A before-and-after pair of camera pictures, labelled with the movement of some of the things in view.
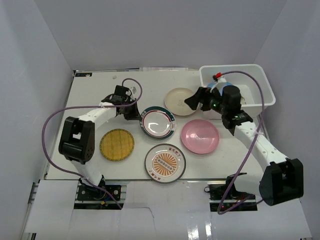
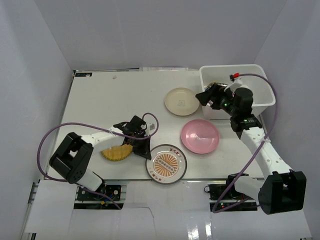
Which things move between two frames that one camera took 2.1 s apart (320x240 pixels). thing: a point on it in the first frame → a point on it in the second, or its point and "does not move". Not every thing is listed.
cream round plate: (174, 101) does not move
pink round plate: (200, 136) does not move
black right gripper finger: (193, 101) → (211, 93)
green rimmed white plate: (157, 122) → (215, 83)
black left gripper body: (130, 113) → (139, 144)
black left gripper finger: (131, 112) → (142, 148)
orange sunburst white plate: (165, 163) does not move
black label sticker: (83, 74) does not move
